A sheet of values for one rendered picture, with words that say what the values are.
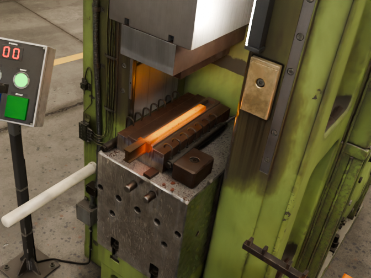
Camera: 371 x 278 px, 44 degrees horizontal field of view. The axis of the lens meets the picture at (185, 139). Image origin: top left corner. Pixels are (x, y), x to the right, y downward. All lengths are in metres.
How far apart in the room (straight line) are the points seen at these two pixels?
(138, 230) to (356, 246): 1.55
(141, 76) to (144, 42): 0.33
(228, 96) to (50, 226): 1.29
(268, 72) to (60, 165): 1.98
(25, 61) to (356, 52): 1.10
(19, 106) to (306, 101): 0.94
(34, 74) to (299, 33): 0.89
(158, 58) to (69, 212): 1.54
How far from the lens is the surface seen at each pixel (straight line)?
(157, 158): 1.48
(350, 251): 2.81
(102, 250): 1.89
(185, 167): 1.44
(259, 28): 1.25
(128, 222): 1.66
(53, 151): 3.14
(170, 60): 1.30
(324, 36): 1.23
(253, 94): 1.33
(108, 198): 1.67
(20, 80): 1.65
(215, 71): 1.82
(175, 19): 1.25
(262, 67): 1.29
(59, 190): 1.87
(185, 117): 1.63
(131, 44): 1.38
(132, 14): 1.35
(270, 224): 1.56
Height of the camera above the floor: 1.85
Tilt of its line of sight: 34 degrees down
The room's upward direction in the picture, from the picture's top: 8 degrees clockwise
